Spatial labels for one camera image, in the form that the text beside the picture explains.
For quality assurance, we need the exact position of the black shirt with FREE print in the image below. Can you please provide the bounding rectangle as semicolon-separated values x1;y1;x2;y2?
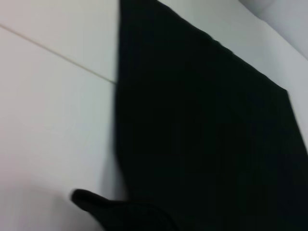
69;0;308;231

